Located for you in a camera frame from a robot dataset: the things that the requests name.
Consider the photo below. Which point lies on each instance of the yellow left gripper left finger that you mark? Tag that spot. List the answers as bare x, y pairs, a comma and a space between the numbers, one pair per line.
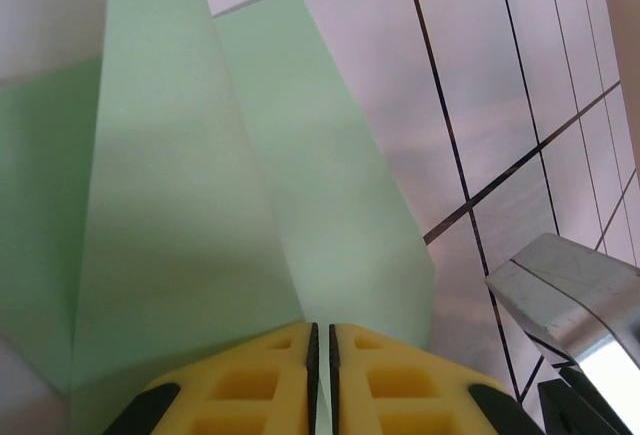
240, 395

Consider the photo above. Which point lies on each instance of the light green cloth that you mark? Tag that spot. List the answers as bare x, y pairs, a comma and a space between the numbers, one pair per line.
175, 180

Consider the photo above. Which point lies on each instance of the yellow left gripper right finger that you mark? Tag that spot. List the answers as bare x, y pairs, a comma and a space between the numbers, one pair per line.
400, 395

